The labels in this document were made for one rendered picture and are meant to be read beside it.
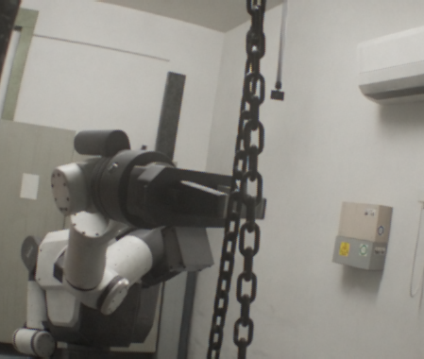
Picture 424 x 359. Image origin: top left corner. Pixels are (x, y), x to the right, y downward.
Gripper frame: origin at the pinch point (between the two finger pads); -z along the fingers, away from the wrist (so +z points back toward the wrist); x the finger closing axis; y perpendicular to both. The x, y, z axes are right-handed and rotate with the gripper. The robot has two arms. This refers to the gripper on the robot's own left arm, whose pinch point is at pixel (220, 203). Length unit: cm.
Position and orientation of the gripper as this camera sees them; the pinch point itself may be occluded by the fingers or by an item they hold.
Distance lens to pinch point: 42.4
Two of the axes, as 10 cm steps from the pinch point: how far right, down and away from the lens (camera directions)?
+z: -6.9, -1.0, 7.1
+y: -1.3, 9.9, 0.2
